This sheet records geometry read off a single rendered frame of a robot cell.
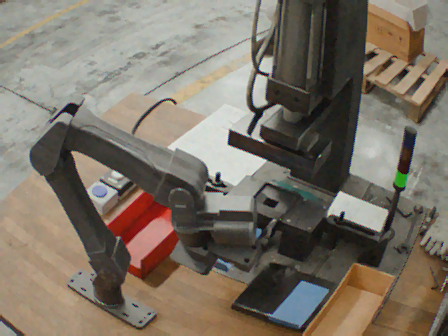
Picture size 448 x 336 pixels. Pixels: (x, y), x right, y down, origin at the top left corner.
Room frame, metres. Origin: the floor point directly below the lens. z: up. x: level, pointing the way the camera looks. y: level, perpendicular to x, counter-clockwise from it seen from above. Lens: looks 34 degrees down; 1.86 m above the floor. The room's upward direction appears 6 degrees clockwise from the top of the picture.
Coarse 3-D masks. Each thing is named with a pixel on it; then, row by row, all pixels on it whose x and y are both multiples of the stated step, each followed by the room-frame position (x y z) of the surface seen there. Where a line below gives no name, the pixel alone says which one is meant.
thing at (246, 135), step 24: (336, 96) 1.32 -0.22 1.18; (240, 120) 1.23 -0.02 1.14; (264, 120) 1.17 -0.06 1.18; (288, 120) 1.17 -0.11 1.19; (312, 120) 1.19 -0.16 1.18; (240, 144) 1.18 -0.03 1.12; (264, 144) 1.16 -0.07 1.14; (288, 144) 1.13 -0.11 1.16; (312, 144) 1.16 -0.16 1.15; (288, 168) 1.13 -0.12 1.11; (312, 168) 1.11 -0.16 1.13
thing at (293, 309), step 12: (300, 288) 0.99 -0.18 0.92; (312, 288) 0.99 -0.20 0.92; (324, 288) 0.99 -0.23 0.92; (288, 300) 0.95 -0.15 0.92; (300, 300) 0.95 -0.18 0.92; (312, 300) 0.95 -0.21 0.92; (276, 312) 0.91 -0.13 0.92; (288, 312) 0.91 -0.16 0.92; (300, 312) 0.91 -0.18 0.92; (288, 324) 0.87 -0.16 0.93; (300, 324) 0.87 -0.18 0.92
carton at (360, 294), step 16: (352, 272) 1.02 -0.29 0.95; (368, 272) 1.00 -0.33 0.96; (336, 288) 0.94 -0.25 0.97; (352, 288) 1.01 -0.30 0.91; (368, 288) 0.99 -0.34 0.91; (384, 288) 0.98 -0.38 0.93; (336, 304) 0.95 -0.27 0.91; (352, 304) 0.95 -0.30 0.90; (368, 304) 0.95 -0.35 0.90; (320, 320) 0.89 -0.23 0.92; (336, 320) 0.90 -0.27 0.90; (352, 320) 0.90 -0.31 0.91; (368, 320) 0.83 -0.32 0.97
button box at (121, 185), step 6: (156, 102) 1.67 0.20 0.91; (174, 102) 1.76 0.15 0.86; (150, 108) 1.64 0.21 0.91; (144, 114) 1.61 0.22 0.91; (138, 120) 1.57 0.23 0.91; (132, 132) 1.51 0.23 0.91; (108, 174) 1.29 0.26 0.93; (102, 180) 1.27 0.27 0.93; (108, 180) 1.27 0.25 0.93; (114, 180) 1.27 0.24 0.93; (120, 180) 1.28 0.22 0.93; (126, 180) 1.28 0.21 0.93; (108, 186) 1.26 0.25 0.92; (114, 186) 1.26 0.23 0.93; (120, 186) 1.25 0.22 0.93; (126, 186) 1.27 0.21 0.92; (132, 186) 1.30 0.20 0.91; (120, 192) 1.25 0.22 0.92; (126, 192) 1.27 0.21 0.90; (120, 198) 1.25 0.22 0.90
